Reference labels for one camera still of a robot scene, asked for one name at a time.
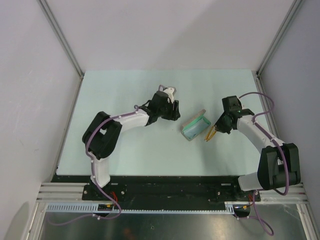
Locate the blue cleaning cloth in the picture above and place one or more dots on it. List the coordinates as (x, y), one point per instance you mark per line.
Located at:
(195, 129)

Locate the grey slotted cable duct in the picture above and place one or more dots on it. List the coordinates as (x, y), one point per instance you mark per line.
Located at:
(101, 208)

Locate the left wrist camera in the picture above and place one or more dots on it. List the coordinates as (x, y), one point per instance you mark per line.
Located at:
(170, 91)

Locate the grey glasses case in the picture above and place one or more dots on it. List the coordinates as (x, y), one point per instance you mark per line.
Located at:
(200, 115)

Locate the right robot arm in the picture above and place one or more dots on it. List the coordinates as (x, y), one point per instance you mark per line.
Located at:
(279, 162)

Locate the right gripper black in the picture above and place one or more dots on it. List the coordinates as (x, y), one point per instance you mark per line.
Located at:
(220, 127)

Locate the aluminium frame post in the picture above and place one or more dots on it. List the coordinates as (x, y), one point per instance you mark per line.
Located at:
(56, 28)
(280, 34)

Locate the right aluminium frame post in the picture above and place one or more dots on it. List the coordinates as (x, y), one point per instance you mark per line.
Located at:
(280, 34)

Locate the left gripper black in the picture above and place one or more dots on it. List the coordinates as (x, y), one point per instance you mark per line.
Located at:
(173, 115)

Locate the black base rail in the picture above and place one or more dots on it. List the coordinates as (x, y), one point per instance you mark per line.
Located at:
(163, 192)

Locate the left aluminium frame post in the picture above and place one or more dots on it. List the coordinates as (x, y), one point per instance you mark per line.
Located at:
(56, 28)

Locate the orange sunglasses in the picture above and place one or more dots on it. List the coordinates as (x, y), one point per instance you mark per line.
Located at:
(211, 133)

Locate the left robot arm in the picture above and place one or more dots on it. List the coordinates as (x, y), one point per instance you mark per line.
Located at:
(102, 135)

